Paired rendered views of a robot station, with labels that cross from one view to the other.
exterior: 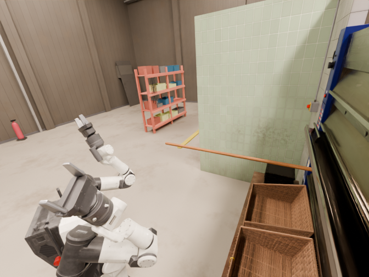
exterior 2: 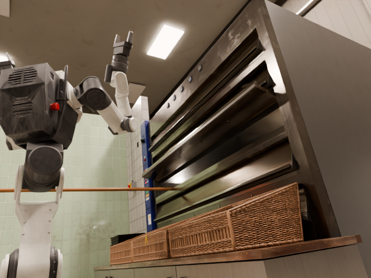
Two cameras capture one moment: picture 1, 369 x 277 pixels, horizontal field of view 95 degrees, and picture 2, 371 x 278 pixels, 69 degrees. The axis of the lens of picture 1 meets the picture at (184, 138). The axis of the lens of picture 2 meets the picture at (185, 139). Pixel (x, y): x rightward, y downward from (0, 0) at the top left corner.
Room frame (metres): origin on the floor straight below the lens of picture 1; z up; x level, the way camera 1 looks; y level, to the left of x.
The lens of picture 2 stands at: (-0.39, 1.24, 0.59)
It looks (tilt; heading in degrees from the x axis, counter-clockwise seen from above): 23 degrees up; 297
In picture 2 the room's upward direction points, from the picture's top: 8 degrees counter-clockwise
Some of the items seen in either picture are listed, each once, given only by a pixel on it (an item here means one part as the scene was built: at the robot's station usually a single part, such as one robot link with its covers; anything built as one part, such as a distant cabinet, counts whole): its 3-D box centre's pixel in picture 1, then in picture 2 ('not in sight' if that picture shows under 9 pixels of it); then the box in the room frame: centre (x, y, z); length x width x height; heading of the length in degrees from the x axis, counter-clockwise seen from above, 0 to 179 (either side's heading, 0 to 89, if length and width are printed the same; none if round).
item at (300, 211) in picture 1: (275, 208); (146, 243); (1.15, -0.79, 0.72); 0.56 x 0.49 x 0.28; 150
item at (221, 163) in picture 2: not in sight; (202, 175); (0.50, -0.73, 1.16); 1.80 x 0.06 x 0.04; 149
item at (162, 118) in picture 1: (165, 95); not in sight; (6.12, 0.56, 1.01); 2.12 x 0.57 x 2.03; 151
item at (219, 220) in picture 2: not in sight; (232, 221); (0.11, -0.16, 0.72); 0.56 x 0.49 x 0.28; 149
